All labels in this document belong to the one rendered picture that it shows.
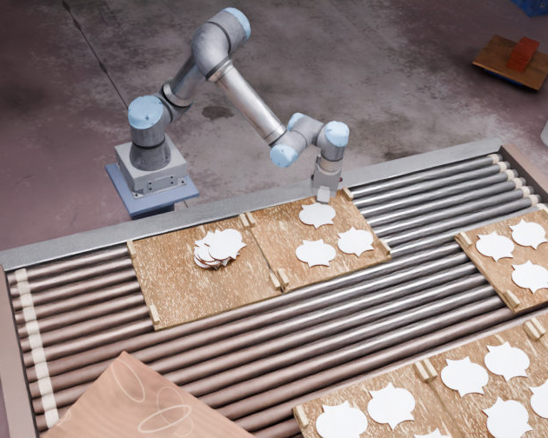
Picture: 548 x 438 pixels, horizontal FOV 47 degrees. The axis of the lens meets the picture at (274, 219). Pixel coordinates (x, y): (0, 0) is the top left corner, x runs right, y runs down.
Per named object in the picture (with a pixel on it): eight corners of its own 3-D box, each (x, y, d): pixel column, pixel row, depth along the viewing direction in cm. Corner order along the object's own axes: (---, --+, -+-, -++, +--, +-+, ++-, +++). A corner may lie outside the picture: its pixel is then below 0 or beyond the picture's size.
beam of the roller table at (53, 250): (-16, 267, 203) (-20, 255, 198) (491, 146, 275) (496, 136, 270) (-12, 287, 198) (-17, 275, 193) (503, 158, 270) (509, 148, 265)
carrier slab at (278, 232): (242, 217, 221) (242, 214, 220) (342, 191, 236) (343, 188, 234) (284, 294, 201) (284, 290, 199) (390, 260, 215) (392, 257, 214)
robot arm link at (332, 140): (330, 115, 197) (355, 125, 195) (324, 142, 205) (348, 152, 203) (319, 128, 192) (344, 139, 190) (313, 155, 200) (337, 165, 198)
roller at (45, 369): (27, 373, 178) (24, 364, 174) (548, 216, 245) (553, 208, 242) (30, 388, 175) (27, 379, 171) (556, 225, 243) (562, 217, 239)
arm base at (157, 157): (124, 150, 230) (122, 128, 224) (164, 142, 235) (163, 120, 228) (135, 175, 221) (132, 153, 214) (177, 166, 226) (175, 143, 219)
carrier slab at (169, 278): (125, 246, 206) (125, 242, 205) (241, 218, 220) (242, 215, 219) (155, 332, 186) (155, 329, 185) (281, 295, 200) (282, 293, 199)
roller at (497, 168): (11, 291, 195) (8, 282, 192) (501, 166, 263) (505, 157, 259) (13, 303, 192) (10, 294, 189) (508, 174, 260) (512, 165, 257)
